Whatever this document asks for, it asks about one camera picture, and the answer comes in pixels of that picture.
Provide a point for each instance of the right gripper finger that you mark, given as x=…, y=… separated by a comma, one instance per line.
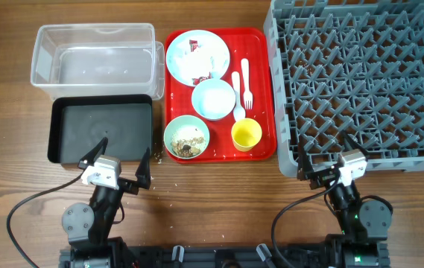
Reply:
x=351, y=144
x=304, y=165

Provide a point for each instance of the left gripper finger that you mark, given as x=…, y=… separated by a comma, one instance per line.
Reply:
x=90, y=158
x=143, y=171

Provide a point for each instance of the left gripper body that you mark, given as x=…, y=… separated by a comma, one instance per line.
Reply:
x=124, y=184

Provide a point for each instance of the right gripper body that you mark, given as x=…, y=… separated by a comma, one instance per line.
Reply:
x=323, y=177

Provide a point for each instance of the rice and food scraps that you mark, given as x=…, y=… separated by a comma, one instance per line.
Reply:
x=188, y=142

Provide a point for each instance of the green bowl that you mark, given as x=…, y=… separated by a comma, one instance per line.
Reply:
x=181, y=121

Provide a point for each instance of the yellow cup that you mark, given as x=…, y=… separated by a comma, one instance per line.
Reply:
x=246, y=134

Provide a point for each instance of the white plastic spoon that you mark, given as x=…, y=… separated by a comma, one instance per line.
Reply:
x=239, y=111

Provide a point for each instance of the white plastic fork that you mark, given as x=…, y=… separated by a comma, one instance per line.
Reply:
x=248, y=95

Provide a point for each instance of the light blue bowl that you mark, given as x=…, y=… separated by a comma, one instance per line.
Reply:
x=213, y=99

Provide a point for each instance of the red wrapper piece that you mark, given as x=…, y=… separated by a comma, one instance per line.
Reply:
x=196, y=81

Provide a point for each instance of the white napkin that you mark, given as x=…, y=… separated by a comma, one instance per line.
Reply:
x=201, y=62

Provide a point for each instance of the light blue plate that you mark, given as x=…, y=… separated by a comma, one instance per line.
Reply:
x=180, y=45

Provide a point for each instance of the red candy wrapper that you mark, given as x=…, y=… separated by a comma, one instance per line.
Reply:
x=193, y=45

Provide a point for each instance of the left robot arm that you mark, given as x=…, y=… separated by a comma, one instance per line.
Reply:
x=88, y=225

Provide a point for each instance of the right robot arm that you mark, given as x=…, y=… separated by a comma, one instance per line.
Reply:
x=364, y=221

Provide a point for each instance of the black waste tray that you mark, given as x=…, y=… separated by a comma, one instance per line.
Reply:
x=79, y=123

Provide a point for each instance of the grey dishwasher rack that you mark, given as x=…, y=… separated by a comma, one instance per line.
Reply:
x=354, y=67

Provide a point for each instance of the clear plastic bin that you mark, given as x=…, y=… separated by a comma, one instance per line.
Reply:
x=73, y=60

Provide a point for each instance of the red serving tray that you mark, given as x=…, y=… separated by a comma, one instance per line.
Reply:
x=247, y=43

